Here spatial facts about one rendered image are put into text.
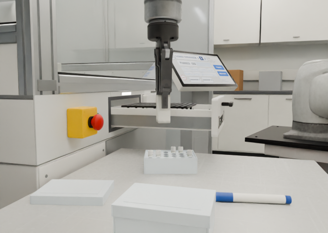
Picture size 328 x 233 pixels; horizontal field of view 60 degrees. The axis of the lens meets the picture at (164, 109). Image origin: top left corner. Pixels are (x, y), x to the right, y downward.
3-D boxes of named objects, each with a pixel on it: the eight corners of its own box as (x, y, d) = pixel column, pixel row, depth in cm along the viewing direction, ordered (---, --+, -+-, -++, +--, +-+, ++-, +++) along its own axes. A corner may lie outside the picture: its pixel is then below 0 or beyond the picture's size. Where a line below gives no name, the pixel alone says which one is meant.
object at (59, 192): (114, 187, 57) (113, 180, 57) (102, 205, 48) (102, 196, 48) (52, 186, 58) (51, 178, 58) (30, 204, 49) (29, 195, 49)
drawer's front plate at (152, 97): (165, 114, 147) (165, 93, 146) (147, 120, 119) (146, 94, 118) (161, 114, 148) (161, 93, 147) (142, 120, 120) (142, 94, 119)
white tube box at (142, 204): (215, 223, 42) (215, 189, 42) (209, 257, 34) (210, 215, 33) (134, 213, 45) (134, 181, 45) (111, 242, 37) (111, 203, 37)
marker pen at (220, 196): (289, 202, 50) (289, 193, 50) (292, 205, 48) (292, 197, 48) (209, 199, 51) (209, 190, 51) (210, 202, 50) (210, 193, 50)
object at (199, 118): (218, 120, 107) (219, 104, 107) (211, 131, 82) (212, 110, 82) (121, 117, 118) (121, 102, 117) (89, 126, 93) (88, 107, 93)
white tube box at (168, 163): (193, 164, 74) (193, 149, 74) (197, 174, 66) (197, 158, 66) (145, 164, 74) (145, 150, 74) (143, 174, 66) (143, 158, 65)
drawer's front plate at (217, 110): (224, 124, 108) (224, 95, 107) (217, 137, 81) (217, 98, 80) (219, 124, 109) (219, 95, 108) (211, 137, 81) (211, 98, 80)
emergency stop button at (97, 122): (105, 129, 72) (105, 113, 71) (97, 131, 68) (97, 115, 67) (94, 128, 72) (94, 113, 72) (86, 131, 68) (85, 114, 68)
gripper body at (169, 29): (182, 20, 64) (182, 61, 65) (174, 27, 73) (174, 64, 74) (149, 19, 63) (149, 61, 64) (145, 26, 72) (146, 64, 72)
